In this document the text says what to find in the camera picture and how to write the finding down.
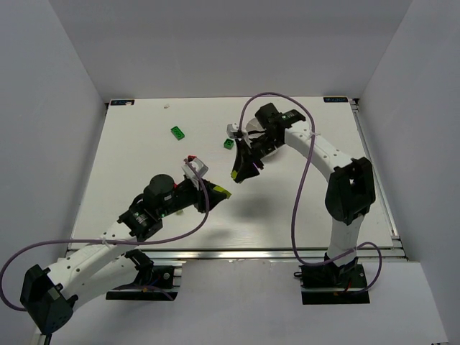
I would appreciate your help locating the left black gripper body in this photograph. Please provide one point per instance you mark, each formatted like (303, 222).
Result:
(202, 196)

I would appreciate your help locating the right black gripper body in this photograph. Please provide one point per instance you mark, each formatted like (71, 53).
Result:
(249, 148)

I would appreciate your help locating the lime green lego brick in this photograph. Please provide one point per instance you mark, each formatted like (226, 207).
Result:
(220, 189)

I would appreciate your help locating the small dark green lego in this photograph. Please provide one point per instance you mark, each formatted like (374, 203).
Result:
(228, 144)

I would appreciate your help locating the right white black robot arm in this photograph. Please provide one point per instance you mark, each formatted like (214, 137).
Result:
(350, 191)

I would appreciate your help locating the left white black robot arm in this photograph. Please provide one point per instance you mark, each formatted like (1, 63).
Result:
(51, 295)

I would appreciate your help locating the white round divided container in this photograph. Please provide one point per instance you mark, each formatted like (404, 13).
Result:
(258, 129)

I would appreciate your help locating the flat green lego plate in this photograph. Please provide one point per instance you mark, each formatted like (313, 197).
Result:
(177, 133)

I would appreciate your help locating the right blue table label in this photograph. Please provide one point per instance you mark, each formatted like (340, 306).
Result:
(335, 99)

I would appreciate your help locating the blue table label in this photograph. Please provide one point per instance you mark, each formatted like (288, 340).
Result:
(122, 102)
(335, 99)

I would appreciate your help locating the left blue table label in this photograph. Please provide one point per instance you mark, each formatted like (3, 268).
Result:
(122, 102)

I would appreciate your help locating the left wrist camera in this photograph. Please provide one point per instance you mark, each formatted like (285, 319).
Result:
(194, 171)

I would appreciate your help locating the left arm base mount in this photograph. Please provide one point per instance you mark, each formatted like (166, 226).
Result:
(162, 286)

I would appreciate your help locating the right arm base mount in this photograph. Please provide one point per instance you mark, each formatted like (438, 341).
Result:
(318, 287)

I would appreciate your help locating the aluminium front rail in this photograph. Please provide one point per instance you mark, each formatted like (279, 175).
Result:
(366, 252)

